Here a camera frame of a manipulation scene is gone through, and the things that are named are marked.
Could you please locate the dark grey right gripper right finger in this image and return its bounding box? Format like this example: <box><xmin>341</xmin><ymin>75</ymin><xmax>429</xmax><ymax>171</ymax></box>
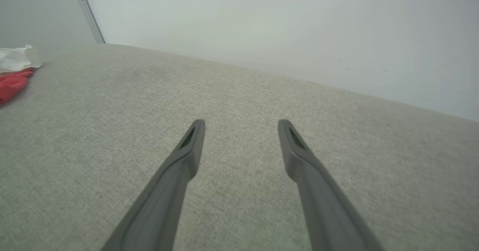
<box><xmin>278</xmin><ymin>119</ymin><xmax>385</xmax><ymax>251</ymax></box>

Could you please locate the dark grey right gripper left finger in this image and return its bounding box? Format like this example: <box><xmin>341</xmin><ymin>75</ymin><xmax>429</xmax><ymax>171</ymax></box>
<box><xmin>101</xmin><ymin>119</ymin><xmax>206</xmax><ymax>251</ymax></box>

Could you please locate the red and white sports jersey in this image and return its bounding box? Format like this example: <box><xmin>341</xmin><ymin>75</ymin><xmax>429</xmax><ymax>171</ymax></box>
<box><xmin>0</xmin><ymin>45</ymin><xmax>42</xmax><ymax>105</ymax></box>

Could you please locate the grey fabric sofa cushion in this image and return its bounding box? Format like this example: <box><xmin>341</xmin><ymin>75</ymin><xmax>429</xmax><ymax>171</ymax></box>
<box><xmin>0</xmin><ymin>43</ymin><xmax>479</xmax><ymax>251</ymax></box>

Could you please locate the grey metal wall strip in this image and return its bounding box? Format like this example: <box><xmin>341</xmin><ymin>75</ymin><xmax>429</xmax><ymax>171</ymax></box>
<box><xmin>68</xmin><ymin>0</ymin><xmax>106</xmax><ymax>44</ymax></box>

